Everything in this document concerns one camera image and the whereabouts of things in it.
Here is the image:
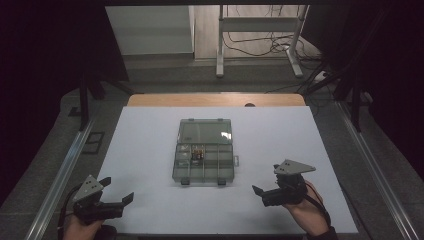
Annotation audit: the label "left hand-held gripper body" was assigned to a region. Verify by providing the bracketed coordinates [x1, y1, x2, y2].
[71, 174, 125, 225]

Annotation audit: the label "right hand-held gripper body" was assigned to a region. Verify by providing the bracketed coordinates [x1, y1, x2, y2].
[261, 159, 317, 208]

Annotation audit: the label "clear grey compartment storage box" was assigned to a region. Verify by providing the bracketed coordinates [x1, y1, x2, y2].
[171, 117, 241, 187]

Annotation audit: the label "person's left hand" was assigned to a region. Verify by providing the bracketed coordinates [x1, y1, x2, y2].
[63, 214, 105, 240]

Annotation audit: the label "person's right hand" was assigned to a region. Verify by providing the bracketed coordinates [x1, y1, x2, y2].
[282, 180, 330, 238]

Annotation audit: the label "white table mat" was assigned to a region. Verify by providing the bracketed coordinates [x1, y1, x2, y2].
[96, 106, 360, 235]

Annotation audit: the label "dark floor socket plate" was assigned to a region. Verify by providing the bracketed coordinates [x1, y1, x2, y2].
[81, 131, 106, 155]

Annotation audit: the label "black metal stand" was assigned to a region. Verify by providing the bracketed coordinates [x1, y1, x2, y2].
[304, 58, 365, 133]
[77, 71, 135, 132]

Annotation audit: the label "white power strip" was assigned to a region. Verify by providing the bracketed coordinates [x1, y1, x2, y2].
[313, 70, 330, 83]

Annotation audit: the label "white cabinet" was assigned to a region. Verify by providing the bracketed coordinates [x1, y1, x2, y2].
[105, 4, 195, 56]

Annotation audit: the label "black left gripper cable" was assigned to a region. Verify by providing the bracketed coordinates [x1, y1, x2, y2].
[56, 185, 81, 240]

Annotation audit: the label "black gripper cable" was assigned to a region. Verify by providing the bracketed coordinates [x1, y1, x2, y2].
[301, 181, 333, 228]
[56, 185, 81, 240]

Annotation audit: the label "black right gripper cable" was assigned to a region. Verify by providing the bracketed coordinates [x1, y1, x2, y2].
[301, 181, 333, 228]

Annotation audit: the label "aluminium rail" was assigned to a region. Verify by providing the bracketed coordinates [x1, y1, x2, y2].
[335, 101, 422, 240]
[24, 116, 98, 240]

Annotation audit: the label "black floor cables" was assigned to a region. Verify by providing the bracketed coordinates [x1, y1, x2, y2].
[222, 4, 323, 63]

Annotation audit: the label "white desk frame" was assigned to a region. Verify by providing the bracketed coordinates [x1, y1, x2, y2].
[215, 4, 310, 79]

